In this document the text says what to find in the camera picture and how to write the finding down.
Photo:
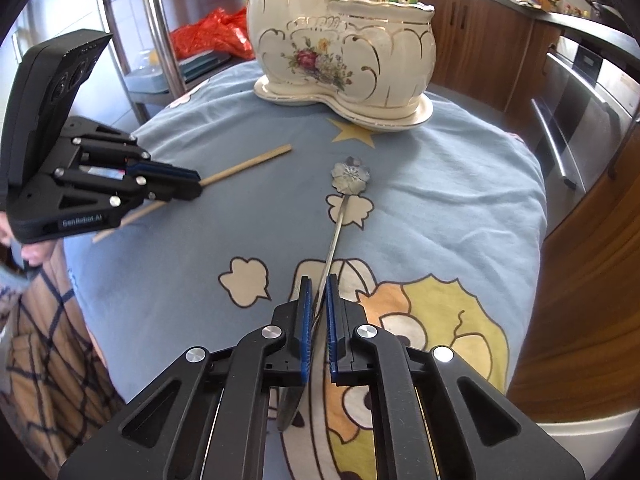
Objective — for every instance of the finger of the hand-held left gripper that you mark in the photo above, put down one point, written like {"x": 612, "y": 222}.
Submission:
{"x": 172, "y": 190}
{"x": 165, "y": 171}

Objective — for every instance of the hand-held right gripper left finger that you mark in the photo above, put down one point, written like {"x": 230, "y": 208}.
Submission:
{"x": 306, "y": 332}

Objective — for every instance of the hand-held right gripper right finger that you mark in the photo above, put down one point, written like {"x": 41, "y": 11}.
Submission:
{"x": 331, "y": 332}

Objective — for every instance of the wooden chopstick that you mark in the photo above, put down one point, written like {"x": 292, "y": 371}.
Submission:
{"x": 250, "y": 162}

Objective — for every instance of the cream floral ceramic utensil holder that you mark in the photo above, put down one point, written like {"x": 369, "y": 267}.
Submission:
{"x": 320, "y": 55}

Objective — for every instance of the person's left hand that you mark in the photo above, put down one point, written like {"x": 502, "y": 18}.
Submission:
{"x": 35, "y": 254}

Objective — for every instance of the teal flat tray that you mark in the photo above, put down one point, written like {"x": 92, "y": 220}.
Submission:
{"x": 205, "y": 62}

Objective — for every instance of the chrome metal rack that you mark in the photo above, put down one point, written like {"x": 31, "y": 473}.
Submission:
{"x": 150, "y": 20}

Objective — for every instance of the red plastic bag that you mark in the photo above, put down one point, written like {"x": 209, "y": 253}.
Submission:
{"x": 215, "y": 35}

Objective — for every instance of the blue cartoon printed cloth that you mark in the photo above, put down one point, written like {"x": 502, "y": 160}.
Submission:
{"x": 440, "y": 200}

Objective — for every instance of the plaid trousers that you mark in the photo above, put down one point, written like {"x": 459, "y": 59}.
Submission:
{"x": 45, "y": 360}

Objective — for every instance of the wooden kitchen cabinet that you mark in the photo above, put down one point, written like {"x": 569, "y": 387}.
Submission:
{"x": 480, "y": 35}

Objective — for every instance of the stainless steel oven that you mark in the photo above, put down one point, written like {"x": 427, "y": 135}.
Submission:
{"x": 585, "y": 105}

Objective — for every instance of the dark kitchen countertop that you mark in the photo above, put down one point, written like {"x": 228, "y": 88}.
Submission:
{"x": 575, "y": 22}

